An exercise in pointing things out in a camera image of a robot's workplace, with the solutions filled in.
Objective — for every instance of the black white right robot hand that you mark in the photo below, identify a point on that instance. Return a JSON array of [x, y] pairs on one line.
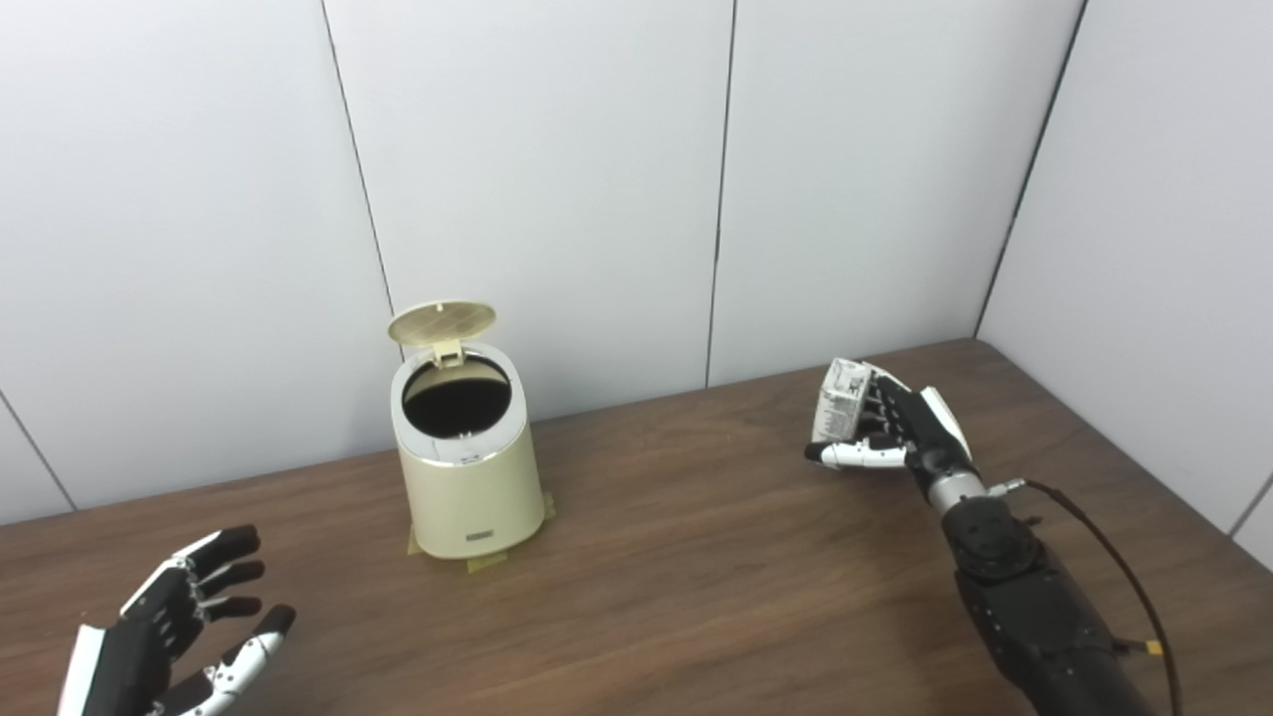
[[925, 433]]

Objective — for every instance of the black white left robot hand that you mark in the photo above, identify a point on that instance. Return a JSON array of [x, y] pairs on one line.
[[139, 646]]

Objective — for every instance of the white green milk carton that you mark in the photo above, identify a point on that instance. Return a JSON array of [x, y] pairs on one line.
[[840, 403]]

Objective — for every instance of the cream-colored cylindrical bin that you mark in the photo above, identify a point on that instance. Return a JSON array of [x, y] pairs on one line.
[[467, 497]]

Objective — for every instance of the cream round bin lid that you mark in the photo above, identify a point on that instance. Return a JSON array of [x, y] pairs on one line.
[[443, 323]]

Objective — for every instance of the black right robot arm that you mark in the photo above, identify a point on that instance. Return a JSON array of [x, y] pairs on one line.
[[1024, 607]]

